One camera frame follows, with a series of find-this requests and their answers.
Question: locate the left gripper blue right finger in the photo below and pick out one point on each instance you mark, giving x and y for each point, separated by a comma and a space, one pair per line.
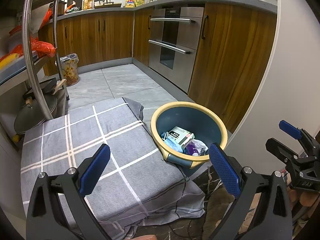
225, 171

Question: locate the white paper towel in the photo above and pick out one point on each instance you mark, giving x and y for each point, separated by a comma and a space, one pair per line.
200, 146

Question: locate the floral trash bin with liner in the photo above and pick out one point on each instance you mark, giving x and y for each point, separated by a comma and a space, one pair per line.
69, 65

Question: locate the blue bin with yellow rim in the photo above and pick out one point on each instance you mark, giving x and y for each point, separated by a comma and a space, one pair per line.
205, 124

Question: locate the grey checked cloth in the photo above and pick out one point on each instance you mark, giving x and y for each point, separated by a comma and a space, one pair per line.
137, 186

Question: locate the purple small wrapper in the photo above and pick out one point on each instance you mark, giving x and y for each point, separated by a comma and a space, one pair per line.
192, 149

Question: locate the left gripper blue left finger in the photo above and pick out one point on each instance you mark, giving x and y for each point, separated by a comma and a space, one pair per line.
91, 169

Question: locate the stainless steel oven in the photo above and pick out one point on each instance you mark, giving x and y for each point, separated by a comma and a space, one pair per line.
175, 34

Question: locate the wooden kitchen cabinets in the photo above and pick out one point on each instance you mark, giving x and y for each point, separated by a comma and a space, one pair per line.
216, 53

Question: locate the yellow snack packet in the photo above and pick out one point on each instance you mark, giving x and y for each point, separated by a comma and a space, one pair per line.
130, 4

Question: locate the white green carton box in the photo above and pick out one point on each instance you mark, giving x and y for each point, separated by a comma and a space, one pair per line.
182, 137

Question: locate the dark pan lid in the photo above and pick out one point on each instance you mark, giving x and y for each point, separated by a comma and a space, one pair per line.
32, 116

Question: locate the steel shelving rack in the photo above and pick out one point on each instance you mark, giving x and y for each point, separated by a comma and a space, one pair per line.
29, 67

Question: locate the red plastic bag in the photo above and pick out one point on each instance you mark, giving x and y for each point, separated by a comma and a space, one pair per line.
42, 48

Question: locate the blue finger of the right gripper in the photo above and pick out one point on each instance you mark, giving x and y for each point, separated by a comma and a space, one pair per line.
281, 152
290, 130

